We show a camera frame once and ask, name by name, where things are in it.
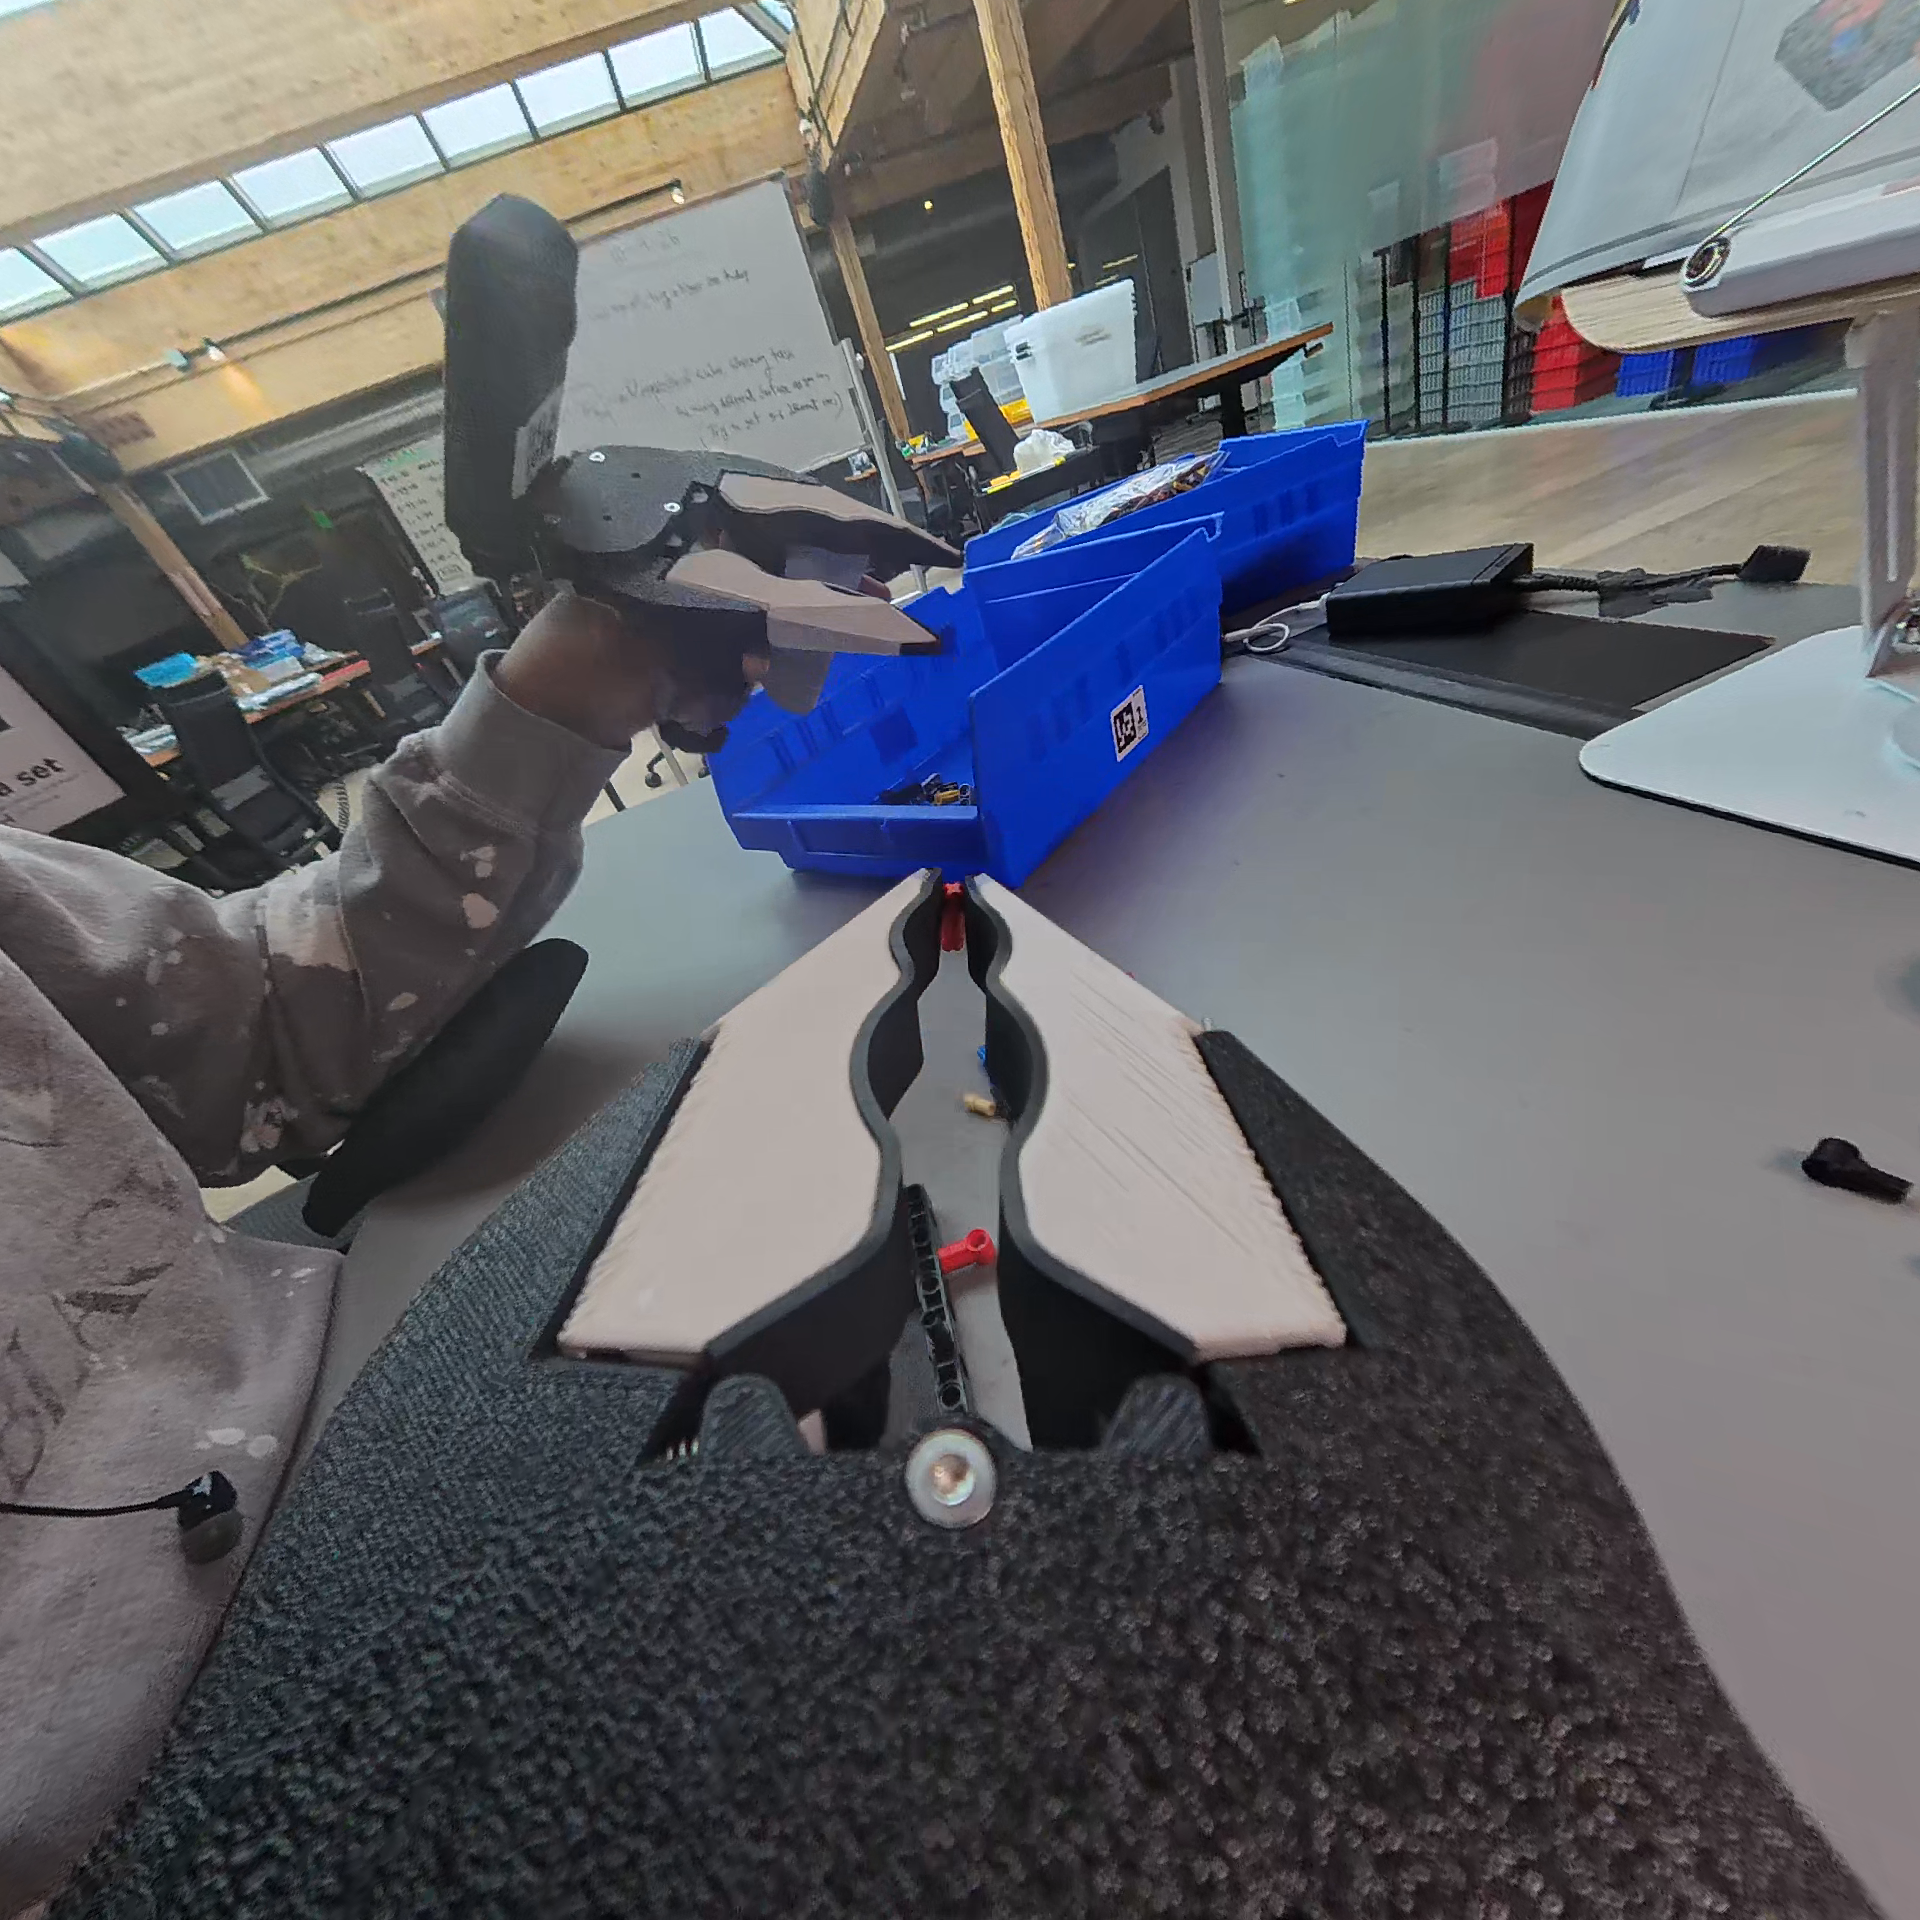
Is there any blue plastic bin with label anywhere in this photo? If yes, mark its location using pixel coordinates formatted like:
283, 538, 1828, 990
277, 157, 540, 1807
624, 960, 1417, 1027
707, 527, 1227, 891

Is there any white storage tote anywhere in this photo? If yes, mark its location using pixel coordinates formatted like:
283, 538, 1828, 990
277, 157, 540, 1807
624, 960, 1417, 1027
1008, 281, 1142, 425

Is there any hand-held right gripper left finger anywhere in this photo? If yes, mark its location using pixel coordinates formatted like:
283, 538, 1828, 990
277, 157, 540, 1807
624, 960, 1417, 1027
558, 872, 938, 1371

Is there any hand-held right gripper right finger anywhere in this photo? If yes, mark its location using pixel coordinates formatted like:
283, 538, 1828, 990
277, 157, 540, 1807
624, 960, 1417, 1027
968, 874, 1347, 1371

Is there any toy instruction booklet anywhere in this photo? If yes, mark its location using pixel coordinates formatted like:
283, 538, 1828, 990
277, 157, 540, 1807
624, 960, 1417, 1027
1514, 0, 1920, 326

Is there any black-framed tag sign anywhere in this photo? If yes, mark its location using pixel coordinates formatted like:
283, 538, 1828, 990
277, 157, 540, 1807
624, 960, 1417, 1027
0, 660, 133, 841

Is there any grey desk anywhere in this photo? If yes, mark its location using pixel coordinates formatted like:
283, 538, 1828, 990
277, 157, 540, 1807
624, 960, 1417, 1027
223, 579, 1920, 1920

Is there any black earphone cable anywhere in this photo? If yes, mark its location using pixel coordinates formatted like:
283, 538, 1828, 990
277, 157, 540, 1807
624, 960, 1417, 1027
0, 1470, 248, 1565

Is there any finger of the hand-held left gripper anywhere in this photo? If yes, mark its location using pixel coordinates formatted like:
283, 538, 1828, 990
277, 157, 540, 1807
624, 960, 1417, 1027
662, 546, 941, 664
716, 471, 966, 574

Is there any black toy connector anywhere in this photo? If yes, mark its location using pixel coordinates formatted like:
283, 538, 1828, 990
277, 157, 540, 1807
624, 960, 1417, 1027
1799, 1138, 1917, 1204

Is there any person's left hand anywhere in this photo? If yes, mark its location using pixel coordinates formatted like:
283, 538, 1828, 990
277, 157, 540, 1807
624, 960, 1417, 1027
500, 587, 760, 751

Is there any person's grey sweatshirt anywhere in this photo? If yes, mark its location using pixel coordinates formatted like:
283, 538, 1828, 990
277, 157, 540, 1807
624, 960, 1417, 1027
0, 814, 350, 1920

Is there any long wooden table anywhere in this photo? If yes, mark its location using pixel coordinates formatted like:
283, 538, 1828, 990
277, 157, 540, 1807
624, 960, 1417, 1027
882, 320, 1338, 451

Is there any cluttered work table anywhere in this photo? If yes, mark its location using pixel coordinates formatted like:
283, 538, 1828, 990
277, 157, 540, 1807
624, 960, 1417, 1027
133, 630, 373, 722

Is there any black adapter cable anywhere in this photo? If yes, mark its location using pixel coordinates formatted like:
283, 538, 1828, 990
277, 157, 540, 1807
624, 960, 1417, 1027
1514, 546, 1813, 604

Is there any black office chair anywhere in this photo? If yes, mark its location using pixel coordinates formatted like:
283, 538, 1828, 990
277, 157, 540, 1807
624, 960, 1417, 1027
149, 683, 345, 891
945, 367, 1023, 482

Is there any handwritten paper chart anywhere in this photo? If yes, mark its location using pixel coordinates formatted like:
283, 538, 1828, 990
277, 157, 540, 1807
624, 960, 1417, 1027
357, 436, 472, 590

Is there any clear bag of toy parts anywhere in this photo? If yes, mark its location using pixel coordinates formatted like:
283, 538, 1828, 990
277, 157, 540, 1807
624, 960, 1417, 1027
1014, 455, 1227, 542

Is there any person's left forearm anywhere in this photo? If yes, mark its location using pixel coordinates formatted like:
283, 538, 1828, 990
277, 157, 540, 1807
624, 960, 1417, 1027
195, 655, 640, 1187

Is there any black toy frame assembly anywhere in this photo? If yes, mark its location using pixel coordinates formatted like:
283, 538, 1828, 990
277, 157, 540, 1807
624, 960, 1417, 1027
895, 1183, 999, 1421

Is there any rack of red and blue bins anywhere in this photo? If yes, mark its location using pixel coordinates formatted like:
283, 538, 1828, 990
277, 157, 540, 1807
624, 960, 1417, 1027
1381, 179, 1920, 423

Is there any black power adapter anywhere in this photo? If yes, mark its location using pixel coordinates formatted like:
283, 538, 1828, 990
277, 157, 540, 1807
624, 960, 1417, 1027
1324, 542, 1537, 636

